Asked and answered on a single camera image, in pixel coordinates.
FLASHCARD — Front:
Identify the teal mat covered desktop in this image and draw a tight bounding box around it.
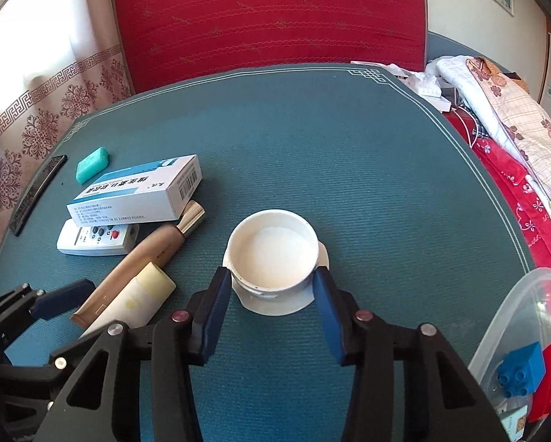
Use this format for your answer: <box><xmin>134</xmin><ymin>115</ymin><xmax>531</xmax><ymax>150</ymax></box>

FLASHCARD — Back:
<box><xmin>0</xmin><ymin>67</ymin><xmax>536</xmax><ymax>442</ymax></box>

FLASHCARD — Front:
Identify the teal plastic case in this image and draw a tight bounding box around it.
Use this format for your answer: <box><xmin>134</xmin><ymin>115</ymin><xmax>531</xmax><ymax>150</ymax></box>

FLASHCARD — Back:
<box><xmin>75</xmin><ymin>147</ymin><xmax>109</xmax><ymax>184</ymax></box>

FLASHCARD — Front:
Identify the black smartphone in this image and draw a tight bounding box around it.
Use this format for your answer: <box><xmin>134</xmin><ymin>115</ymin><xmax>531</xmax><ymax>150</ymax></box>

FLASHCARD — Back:
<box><xmin>9</xmin><ymin>154</ymin><xmax>68</xmax><ymax>237</ymax></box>

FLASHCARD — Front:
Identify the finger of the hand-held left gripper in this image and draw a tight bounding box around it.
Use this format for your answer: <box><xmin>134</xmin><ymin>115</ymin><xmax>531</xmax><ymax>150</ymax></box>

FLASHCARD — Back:
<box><xmin>0</xmin><ymin>278</ymin><xmax>96</xmax><ymax>346</ymax></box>
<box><xmin>0</xmin><ymin>354</ymin><xmax>71</xmax><ymax>385</ymax></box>

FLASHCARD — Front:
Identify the red floral bedsheet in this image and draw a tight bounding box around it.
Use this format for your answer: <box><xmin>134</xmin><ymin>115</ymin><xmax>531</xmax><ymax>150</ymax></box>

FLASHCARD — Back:
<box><xmin>443</xmin><ymin>110</ymin><xmax>551</xmax><ymax>277</ymax></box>

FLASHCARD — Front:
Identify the white cream tube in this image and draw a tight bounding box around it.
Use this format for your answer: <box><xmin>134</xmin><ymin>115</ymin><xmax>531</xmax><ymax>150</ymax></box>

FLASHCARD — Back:
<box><xmin>79</xmin><ymin>262</ymin><xmax>177</xmax><ymax>339</ymax></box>

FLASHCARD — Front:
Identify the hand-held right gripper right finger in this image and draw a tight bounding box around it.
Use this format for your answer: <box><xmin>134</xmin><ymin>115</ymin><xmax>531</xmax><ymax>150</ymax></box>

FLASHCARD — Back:
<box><xmin>312</xmin><ymin>268</ymin><xmax>511</xmax><ymax>442</ymax></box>

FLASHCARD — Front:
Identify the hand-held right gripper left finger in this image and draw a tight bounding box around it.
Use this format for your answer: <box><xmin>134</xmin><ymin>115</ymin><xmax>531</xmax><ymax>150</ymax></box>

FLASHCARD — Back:
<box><xmin>36</xmin><ymin>266</ymin><xmax>234</xmax><ymax>442</ymax></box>

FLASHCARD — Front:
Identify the grey bed headboard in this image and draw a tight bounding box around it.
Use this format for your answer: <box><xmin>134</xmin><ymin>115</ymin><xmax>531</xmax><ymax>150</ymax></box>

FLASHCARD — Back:
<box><xmin>427</xmin><ymin>31</ymin><xmax>511</xmax><ymax>74</ymax></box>

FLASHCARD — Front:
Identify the brown cosmetic tube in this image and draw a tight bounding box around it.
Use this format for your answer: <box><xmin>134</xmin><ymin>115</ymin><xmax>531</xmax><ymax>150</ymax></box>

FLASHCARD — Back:
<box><xmin>69</xmin><ymin>200</ymin><xmax>206</xmax><ymax>329</ymax></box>

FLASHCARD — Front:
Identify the white jar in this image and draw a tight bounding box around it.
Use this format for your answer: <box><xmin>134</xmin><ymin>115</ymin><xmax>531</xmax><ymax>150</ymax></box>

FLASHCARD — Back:
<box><xmin>223</xmin><ymin>209</ymin><xmax>330</xmax><ymax>317</ymax></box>

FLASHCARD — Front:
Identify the white remote control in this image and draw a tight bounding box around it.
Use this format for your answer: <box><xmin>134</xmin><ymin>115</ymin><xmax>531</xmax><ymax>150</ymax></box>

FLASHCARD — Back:
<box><xmin>56</xmin><ymin>218</ymin><xmax>140</xmax><ymax>257</ymax></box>

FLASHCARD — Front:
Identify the bed with red cover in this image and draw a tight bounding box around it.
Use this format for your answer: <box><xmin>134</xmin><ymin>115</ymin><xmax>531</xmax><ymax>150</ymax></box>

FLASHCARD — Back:
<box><xmin>425</xmin><ymin>55</ymin><xmax>551</xmax><ymax>201</ymax></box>

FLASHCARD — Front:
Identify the white and blue medicine box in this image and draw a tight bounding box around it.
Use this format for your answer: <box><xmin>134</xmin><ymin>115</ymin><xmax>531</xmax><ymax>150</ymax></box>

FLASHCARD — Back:
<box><xmin>66</xmin><ymin>154</ymin><xmax>203</xmax><ymax>227</ymax></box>

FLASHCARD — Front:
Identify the red upholstered chair back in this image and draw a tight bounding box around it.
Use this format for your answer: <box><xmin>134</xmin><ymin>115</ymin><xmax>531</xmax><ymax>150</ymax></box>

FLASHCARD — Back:
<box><xmin>109</xmin><ymin>0</ymin><xmax>429</xmax><ymax>97</ymax></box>

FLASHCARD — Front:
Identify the clear plastic container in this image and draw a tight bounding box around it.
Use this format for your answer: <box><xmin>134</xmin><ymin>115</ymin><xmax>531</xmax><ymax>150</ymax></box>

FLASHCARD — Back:
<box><xmin>468</xmin><ymin>267</ymin><xmax>551</xmax><ymax>442</ymax></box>

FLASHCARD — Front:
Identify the white tissue box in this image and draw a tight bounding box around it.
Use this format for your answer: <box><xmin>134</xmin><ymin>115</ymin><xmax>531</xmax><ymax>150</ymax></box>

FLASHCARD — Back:
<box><xmin>407</xmin><ymin>73</ymin><xmax>442</xmax><ymax>97</ymax></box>

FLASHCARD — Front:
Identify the patterned cream curtain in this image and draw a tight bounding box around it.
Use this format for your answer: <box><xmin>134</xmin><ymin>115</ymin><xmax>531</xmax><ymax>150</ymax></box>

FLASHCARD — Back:
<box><xmin>0</xmin><ymin>0</ymin><xmax>135</xmax><ymax>300</ymax></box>

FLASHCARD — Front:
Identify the blue building block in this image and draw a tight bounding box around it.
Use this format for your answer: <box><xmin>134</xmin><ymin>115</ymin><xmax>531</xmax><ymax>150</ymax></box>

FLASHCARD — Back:
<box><xmin>496</xmin><ymin>342</ymin><xmax>547</xmax><ymax>399</ymax></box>

